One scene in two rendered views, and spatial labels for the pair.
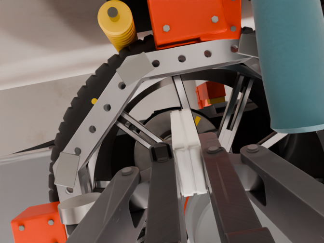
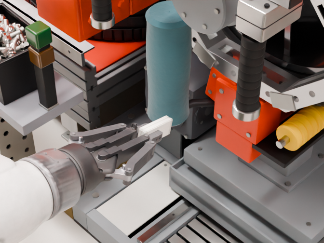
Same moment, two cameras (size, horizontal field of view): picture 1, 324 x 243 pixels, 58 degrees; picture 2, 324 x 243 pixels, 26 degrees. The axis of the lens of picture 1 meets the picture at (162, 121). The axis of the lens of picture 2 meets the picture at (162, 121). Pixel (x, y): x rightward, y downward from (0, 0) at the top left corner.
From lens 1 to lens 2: 106 cm
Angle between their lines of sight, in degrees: 61
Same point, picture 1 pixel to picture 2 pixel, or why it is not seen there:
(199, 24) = (231, 95)
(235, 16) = (211, 81)
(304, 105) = (159, 39)
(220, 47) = (224, 71)
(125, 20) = (280, 131)
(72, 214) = (238, 116)
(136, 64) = (279, 103)
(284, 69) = (168, 62)
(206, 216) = (214, 29)
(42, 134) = not seen: outside the picture
